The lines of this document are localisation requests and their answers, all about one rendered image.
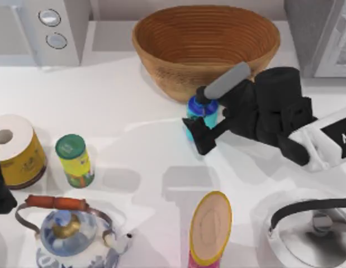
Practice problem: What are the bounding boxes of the pale microwave oven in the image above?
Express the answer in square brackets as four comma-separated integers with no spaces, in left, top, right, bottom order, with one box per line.
[0,0,92,68]

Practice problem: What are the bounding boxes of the blue and white teapot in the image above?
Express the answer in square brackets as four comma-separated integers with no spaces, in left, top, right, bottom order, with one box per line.
[15,194,134,268]

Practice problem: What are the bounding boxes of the blue bottle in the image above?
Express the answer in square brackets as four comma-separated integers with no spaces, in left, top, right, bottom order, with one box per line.
[186,94,219,142]

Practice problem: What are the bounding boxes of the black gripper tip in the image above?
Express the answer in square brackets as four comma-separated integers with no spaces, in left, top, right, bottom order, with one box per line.
[0,142,18,216]

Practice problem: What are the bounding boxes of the brown woven basket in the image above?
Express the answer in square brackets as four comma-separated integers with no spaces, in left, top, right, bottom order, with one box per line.
[132,5,281,104]

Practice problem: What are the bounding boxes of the yellow wrapped paper roll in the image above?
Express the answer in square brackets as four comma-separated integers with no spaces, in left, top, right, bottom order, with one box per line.
[0,113,48,191]

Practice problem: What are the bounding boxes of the green and yellow can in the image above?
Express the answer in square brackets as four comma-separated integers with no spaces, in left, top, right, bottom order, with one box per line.
[55,133,96,189]

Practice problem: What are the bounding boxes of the round microwave knob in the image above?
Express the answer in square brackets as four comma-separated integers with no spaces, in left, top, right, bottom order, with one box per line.
[45,32,69,50]
[37,8,62,27]

